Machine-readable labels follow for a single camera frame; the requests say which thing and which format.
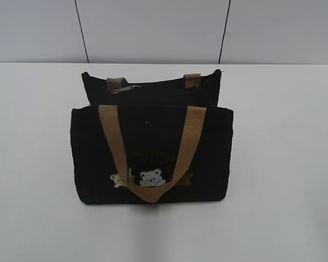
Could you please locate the silver zipper pull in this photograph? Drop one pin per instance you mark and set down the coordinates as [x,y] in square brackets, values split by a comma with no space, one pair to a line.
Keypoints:
[124,89]

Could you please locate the black canvas tote bag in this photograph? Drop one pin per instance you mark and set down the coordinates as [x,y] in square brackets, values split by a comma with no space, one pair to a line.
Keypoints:
[165,142]

